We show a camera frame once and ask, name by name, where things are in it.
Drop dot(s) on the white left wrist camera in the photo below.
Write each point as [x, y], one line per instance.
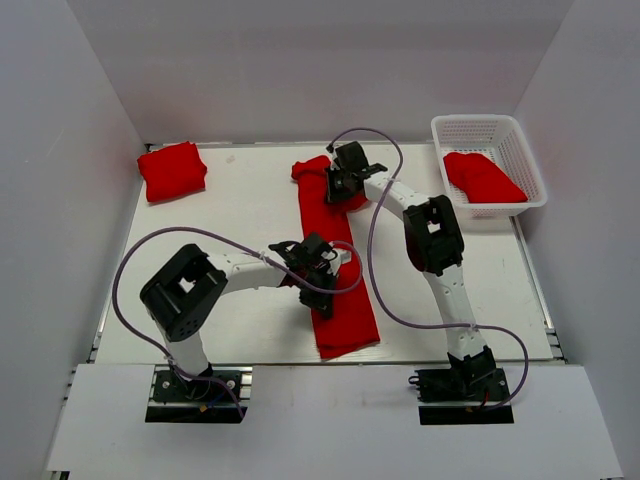
[336, 258]

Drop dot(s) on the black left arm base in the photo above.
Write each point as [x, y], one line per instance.
[176, 400]

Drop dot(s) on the red t-shirt in basket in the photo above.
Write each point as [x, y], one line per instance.
[481, 180]

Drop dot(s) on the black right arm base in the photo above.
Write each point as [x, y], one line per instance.
[445, 400]

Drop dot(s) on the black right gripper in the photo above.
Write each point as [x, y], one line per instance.
[333, 196]

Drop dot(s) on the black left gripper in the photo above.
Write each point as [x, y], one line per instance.
[320, 303]

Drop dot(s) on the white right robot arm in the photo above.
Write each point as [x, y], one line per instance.
[434, 245]

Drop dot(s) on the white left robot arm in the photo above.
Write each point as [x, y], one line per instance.
[182, 294]

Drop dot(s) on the white plastic mesh basket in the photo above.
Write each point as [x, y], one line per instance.
[499, 138]

